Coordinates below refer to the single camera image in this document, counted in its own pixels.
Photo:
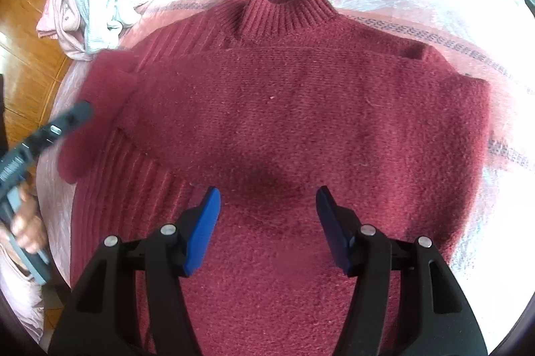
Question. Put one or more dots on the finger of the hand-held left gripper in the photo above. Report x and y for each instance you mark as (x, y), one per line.
(69, 121)

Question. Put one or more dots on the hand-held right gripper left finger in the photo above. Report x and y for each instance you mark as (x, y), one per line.
(204, 222)

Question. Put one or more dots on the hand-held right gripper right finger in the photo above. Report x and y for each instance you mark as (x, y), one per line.
(332, 222)

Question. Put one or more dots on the maroon knit sweater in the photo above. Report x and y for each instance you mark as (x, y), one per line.
(292, 130)

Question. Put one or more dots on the person's left hand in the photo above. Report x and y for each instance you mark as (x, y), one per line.
(30, 222)

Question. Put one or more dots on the pale pink garment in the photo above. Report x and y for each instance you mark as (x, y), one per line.
(56, 21)

